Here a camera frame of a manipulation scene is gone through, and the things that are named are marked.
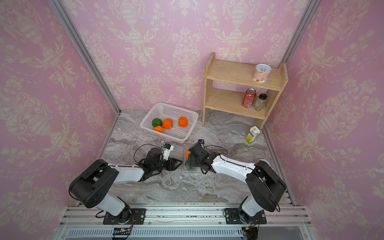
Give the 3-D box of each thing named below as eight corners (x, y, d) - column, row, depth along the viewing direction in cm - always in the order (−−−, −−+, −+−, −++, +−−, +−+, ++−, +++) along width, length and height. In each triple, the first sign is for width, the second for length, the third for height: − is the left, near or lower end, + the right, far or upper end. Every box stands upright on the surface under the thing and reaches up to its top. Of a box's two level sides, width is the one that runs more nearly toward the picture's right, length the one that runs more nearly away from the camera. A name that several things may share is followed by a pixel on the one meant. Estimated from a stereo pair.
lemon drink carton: (248, 145, 103) (254, 132, 92) (244, 139, 106) (250, 127, 94) (253, 143, 104) (261, 130, 93) (250, 138, 107) (256, 125, 95)
